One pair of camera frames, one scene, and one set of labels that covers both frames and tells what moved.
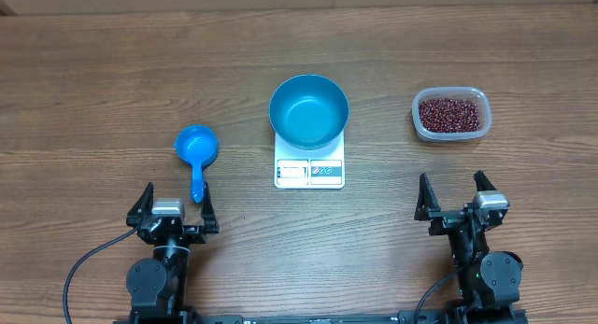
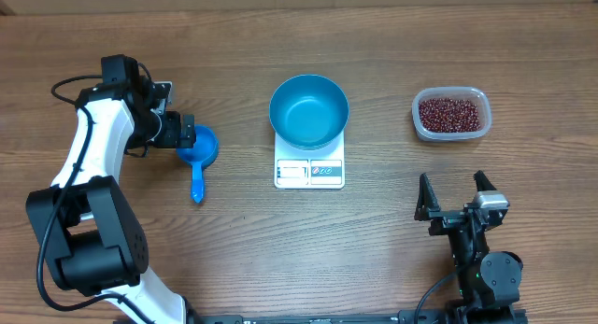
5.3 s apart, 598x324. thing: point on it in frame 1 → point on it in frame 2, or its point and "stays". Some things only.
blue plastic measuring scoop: x=197 y=146 stays
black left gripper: x=210 y=220 → x=173 y=136
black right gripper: x=429 y=209 stays
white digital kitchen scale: x=309 y=169 stays
